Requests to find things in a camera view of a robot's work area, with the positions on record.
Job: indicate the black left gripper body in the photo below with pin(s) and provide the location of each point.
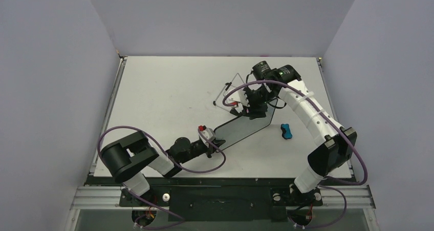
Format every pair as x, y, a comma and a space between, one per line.
204, 149

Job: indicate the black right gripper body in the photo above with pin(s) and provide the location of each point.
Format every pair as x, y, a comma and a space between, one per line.
256, 108

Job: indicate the small black-framed whiteboard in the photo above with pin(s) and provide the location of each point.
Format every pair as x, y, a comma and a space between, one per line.
242, 127

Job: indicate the blue whiteboard eraser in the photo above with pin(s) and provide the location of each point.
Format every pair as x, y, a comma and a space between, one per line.
286, 131

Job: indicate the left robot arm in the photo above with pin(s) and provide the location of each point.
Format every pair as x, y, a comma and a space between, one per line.
125, 158

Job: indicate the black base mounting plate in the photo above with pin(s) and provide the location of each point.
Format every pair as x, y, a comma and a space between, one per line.
227, 199

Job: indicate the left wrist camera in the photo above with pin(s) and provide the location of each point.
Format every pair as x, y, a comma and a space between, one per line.
205, 133

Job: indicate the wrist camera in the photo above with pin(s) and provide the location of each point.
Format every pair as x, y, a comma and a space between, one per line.
238, 98
205, 133

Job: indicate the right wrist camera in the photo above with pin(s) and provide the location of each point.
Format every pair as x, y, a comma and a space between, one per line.
238, 98

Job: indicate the wire whiteboard stand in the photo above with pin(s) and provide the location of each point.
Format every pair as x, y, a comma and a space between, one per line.
229, 105

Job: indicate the aluminium frame rail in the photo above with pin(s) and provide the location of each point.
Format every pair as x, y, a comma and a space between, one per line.
108, 197

